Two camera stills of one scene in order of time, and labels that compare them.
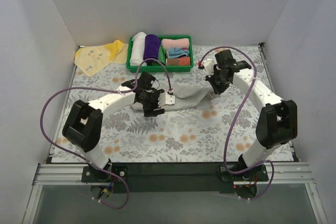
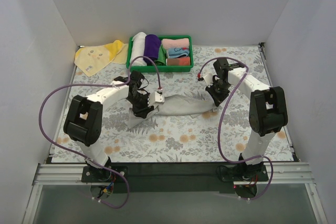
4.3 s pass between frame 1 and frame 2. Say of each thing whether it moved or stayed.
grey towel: moved
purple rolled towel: stayed
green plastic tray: stayed
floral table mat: stayed
